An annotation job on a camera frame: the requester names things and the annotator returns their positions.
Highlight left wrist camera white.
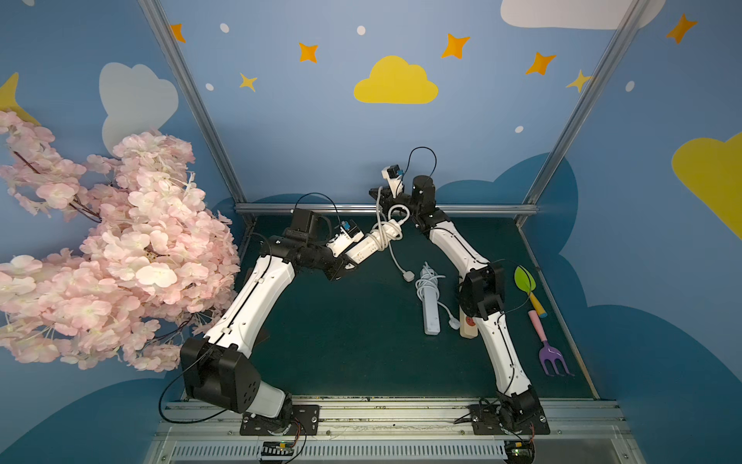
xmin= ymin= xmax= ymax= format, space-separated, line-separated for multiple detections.
xmin=326 ymin=220 xmax=364 ymax=257

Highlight green yellow garden trowel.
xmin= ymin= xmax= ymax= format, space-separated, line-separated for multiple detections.
xmin=514 ymin=265 xmax=548 ymax=318

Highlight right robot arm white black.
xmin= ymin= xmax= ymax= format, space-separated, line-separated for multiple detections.
xmin=369 ymin=165 xmax=542 ymax=431

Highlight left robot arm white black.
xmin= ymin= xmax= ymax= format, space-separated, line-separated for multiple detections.
xmin=180 ymin=209 xmax=363 ymax=421

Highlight purple pink garden fork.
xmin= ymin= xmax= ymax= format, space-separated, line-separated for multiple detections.
xmin=528 ymin=309 xmax=573 ymax=376

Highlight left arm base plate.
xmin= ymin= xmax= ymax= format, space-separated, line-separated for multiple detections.
xmin=239 ymin=404 xmax=321 ymax=437

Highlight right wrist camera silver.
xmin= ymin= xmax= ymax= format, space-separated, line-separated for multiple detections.
xmin=382 ymin=164 xmax=404 ymax=198

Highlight pink cherry blossom tree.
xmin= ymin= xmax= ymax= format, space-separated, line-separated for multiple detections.
xmin=1 ymin=111 xmax=239 ymax=372

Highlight white power strip usb ports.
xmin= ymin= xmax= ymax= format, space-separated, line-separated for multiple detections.
xmin=343 ymin=187 xmax=415 ymax=282

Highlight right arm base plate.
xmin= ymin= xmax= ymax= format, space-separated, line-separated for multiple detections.
xmin=468 ymin=404 xmax=551 ymax=437

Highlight white power strip with cord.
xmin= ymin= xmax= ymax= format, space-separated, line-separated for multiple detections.
xmin=415 ymin=262 xmax=461 ymax=336

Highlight cream red power strip black cord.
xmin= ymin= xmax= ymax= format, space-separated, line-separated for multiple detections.
xmin=457 ymin=305 xmax=479 ymax=339

